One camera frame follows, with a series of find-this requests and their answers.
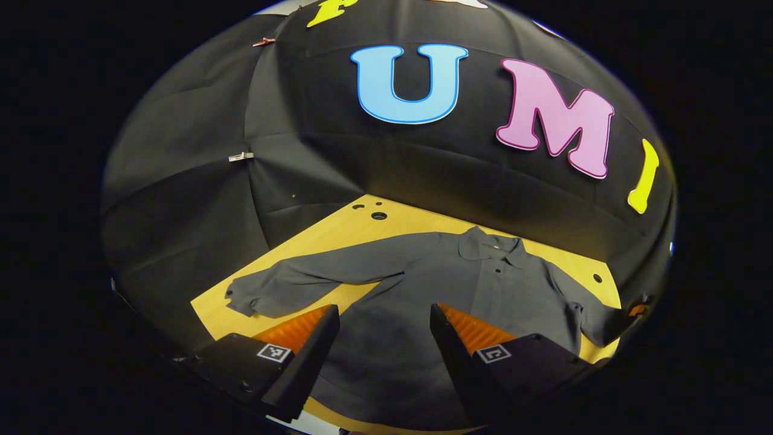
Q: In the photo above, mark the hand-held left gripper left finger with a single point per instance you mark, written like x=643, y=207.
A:
x=308, y=362

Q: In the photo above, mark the black backdrop cloth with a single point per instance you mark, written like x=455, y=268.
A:
x=193, y=181

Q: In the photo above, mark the grey long-sleeved shirt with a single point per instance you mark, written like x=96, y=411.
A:
x=386, y=362

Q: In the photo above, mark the small copper clip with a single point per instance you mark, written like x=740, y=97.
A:
x=264, y=41

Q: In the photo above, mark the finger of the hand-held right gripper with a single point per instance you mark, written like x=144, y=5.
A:
x=637, y=310

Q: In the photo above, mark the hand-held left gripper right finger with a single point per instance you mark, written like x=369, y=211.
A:
x=456, y=362

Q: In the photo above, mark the small white clip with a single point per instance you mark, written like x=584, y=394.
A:
x=241, y=157

